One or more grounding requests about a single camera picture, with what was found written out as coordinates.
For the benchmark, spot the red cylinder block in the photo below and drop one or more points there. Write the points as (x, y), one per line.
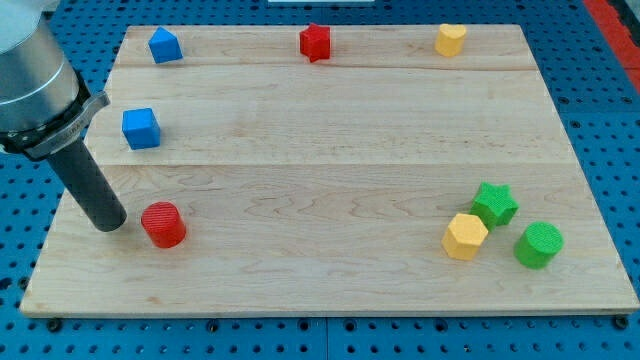
(163, 224)

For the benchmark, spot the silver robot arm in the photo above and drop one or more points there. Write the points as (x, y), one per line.
(45, 104)

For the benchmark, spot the wooden board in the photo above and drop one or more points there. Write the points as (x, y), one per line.
(325, 188)

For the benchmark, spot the red star block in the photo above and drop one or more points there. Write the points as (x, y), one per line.
(315, 42)

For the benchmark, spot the yellow hexagon block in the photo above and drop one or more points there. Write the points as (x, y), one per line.
(464, 236)

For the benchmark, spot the green star block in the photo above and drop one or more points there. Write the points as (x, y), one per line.
(494, 205)

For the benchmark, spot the blue cube block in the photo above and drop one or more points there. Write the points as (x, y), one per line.
(141, 129)

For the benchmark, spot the yellow heart block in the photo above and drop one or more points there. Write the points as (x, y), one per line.
(450, 39)

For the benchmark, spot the blue pentagon block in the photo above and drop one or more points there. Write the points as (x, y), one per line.
(164, 46)

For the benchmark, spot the green cylinder block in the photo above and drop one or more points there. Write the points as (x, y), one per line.
(538, 245)

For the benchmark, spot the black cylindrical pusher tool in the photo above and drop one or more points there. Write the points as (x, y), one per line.
(83, 179)

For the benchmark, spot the red tape strip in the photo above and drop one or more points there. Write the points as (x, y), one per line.
(617, 22)

